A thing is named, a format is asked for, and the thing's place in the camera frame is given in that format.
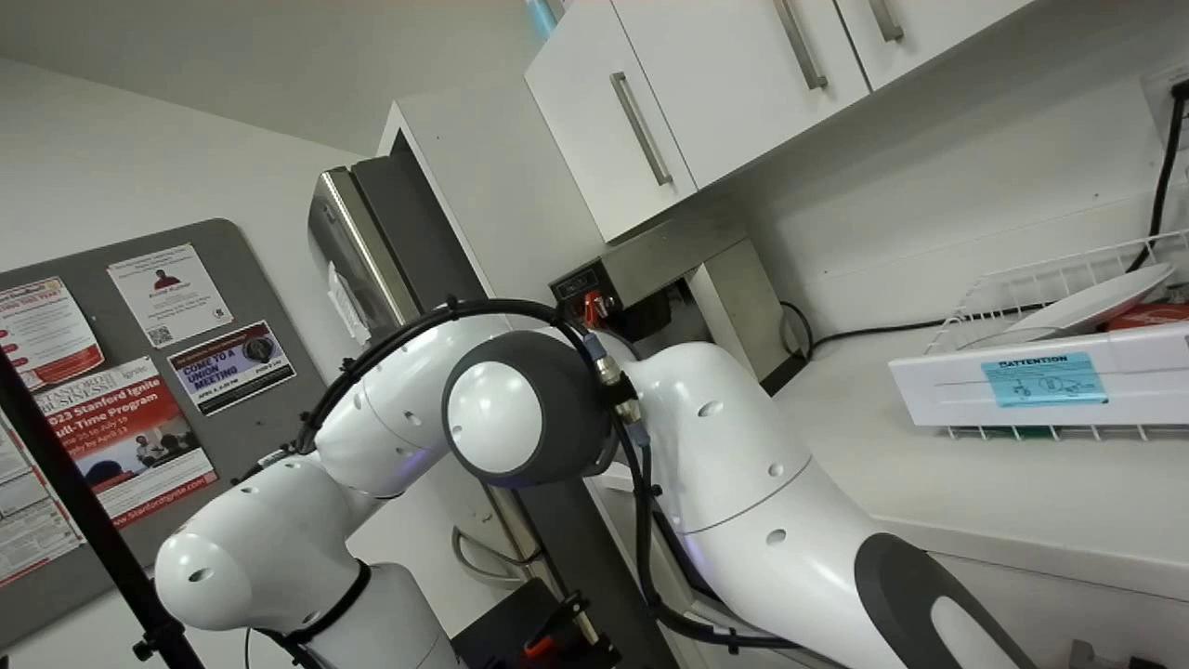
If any black steel coffee maker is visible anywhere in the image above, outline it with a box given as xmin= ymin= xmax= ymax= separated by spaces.
xmin=545 ymin=218 xmax=799 ymax=399

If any tall white side panel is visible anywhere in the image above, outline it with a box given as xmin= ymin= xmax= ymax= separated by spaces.
xmin=370 ymin=71 xmax=611 ymax=327

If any white plate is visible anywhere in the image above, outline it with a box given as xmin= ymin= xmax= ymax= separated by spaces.
xmin=987 ymin=260 xmax=1184 ymax=348

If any dark poster with white border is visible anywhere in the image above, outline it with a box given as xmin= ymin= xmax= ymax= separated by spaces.
xmin=163 ymin=317 xmax=301 ymax=419

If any gray bulletin board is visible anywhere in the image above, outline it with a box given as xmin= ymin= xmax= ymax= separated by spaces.
xmin=0 ymin=215 xmax=328 ymax=656

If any large red and white poster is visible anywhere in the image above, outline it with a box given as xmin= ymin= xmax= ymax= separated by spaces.
xmin=30 ymin=355 xmax=224 ymax=531

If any black coffee maker cord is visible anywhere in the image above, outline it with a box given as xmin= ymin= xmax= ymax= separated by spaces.
xmin=775 ymin=296 xmax=957 ymax=364

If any black clamp with red handle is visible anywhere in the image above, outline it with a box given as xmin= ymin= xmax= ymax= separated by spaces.
xmin=514 ymin=595 xmax=591 ymax=669

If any white poster with dark figure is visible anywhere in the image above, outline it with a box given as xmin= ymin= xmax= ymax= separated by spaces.
xmin=103 ymin=241 xmax=236 ymax=355

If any black tripod pole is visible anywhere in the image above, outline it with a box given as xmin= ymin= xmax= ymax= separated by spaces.
xmin=0 ymin=348 xmax=207 ymax=669

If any dark refrigerator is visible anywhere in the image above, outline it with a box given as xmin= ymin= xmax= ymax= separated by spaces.
xmin=305 ymin=125 xmax=489 ymax=367

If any red utensil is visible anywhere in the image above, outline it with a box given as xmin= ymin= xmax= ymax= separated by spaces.
xmin=1100 ymin=303 xmax=1189 ymax=334

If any white wall cabinet door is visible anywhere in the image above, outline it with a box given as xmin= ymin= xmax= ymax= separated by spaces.
xmin=606 ymin=0 xmax=872 ymax=194
xmin=524 ymin=0 xmax=700 ymax=247
xmin=830 ymin=0 xmax=1038 ymax=92

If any white poster with red text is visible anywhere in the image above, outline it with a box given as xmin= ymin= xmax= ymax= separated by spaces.
xmin=0 ymin=414 xmax=89 ymax=595

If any black wall outlet cord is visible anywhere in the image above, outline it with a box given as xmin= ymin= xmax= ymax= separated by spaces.
xmin=1120 ymin=73 xmax=1189 ymax=277

